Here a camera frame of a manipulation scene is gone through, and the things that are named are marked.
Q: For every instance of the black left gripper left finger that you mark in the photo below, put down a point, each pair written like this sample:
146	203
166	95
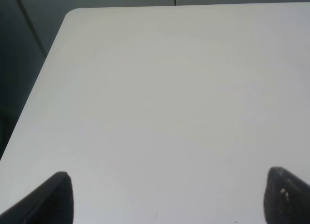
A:
50	203

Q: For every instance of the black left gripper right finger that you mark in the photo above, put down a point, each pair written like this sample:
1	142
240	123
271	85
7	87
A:
286	198

